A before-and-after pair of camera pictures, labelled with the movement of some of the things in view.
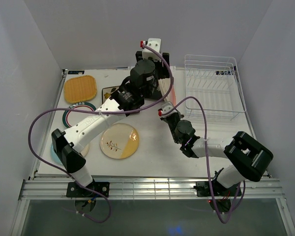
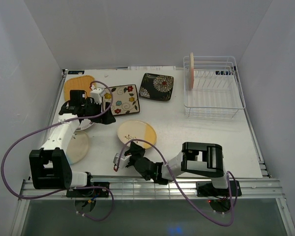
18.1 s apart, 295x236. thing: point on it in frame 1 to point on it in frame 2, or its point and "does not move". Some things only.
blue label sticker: (76, 72) does not move
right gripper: (165, 118) to (134, 150)
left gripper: (163, 72) to (106, 118)
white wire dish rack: (214, 80) does not move
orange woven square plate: (80, 89) does not move
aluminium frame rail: (151, 190) does not move
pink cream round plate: (164, 84) to (191, 75)
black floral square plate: (160, 91) does not move
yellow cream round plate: (119, 141) to (137, 129)
